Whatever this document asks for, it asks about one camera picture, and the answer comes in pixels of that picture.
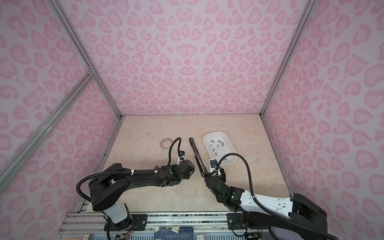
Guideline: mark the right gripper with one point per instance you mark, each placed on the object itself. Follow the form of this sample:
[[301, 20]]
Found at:
[[206, 179]]

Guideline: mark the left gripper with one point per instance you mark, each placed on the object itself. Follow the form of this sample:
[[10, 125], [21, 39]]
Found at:
[[189, 176]]

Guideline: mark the black stapler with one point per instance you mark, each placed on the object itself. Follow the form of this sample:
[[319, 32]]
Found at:
[[198, 158]]

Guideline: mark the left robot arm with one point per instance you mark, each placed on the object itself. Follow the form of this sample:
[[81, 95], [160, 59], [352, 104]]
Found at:
[[107, 187]]

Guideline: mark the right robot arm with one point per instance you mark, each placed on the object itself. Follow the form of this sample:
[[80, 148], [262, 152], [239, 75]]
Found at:
[[286, 218]]

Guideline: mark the clear tape roll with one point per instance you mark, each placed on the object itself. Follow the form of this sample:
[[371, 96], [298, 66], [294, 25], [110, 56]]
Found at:
[[166, 143]]

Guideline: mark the white plastic tray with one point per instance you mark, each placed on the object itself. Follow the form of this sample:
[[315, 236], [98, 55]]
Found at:
[[222, 150]]

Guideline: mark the grey cloth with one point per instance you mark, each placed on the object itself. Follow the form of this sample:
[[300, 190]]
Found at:
[[282, 234]]

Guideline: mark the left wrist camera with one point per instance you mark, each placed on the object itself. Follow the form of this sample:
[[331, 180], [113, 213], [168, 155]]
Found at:
[[181, 157]]

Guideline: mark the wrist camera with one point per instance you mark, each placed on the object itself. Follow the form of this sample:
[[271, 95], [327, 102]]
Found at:
[[181, 157], [214, 169]]

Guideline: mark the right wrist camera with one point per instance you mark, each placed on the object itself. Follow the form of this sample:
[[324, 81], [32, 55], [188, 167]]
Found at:
[[214, 169]]

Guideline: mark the blue box on rail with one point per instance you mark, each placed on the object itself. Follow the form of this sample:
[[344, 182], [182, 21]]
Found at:
[[178, 233]]

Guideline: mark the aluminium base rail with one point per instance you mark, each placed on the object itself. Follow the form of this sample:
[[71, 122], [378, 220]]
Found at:
[[214, 225]]

